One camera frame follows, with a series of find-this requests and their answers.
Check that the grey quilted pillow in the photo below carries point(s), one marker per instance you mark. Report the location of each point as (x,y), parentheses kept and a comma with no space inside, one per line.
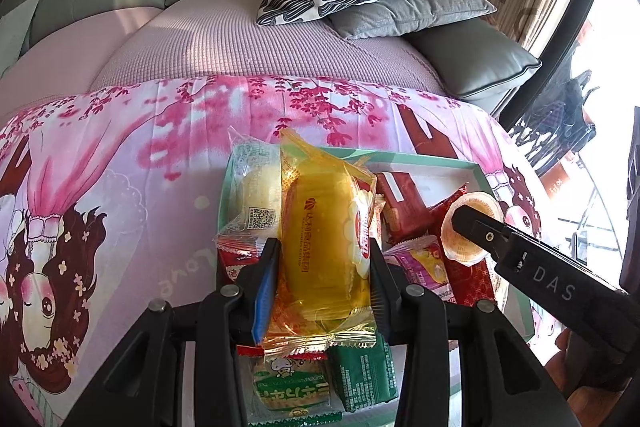
(410,14)

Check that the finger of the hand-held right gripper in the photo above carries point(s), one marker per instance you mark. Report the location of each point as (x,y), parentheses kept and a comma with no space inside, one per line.
(477,229)

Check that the pale grey pillow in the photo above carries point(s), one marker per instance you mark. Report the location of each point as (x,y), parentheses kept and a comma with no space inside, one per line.
(20,32)

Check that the purple snack packet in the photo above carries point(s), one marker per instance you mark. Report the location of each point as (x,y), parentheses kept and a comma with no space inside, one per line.
(425,267)

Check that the pink sofa cover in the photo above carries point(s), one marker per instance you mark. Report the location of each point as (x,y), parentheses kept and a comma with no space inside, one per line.
(250,42)
(75,57)

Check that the pink printed cartoon blanket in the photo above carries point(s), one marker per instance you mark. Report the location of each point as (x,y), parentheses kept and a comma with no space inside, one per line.
(150,207)

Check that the clear packet with white bun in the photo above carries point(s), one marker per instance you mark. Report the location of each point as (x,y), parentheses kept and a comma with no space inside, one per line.
(255,192)

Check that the yellow cake packet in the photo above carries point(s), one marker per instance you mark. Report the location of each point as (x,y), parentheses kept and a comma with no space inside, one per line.
(320,247)

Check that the green and white cracker packet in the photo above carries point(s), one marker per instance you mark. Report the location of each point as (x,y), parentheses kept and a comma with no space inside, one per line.
(290,387)

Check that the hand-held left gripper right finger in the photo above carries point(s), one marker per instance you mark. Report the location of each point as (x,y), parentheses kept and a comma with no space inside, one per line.
(382,292)

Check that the dark red patterned packet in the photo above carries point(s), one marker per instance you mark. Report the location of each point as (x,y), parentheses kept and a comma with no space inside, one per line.
(475,282)

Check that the small jelly cup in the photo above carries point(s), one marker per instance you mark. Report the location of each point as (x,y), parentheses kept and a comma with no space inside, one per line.
(462,252)

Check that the green biscuit packet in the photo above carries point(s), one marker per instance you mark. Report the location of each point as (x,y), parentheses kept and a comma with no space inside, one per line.
(360,377)

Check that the black metal rack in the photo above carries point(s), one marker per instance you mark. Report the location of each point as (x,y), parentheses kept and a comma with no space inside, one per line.
(560,117)

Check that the dark door frame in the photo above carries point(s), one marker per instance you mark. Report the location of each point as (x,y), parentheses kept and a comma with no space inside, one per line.
(565,32)

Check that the white box with teal rim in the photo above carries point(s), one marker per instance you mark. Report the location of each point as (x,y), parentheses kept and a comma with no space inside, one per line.
(435,181)

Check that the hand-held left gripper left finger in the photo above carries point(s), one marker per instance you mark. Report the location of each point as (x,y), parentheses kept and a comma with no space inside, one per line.
(262,307)

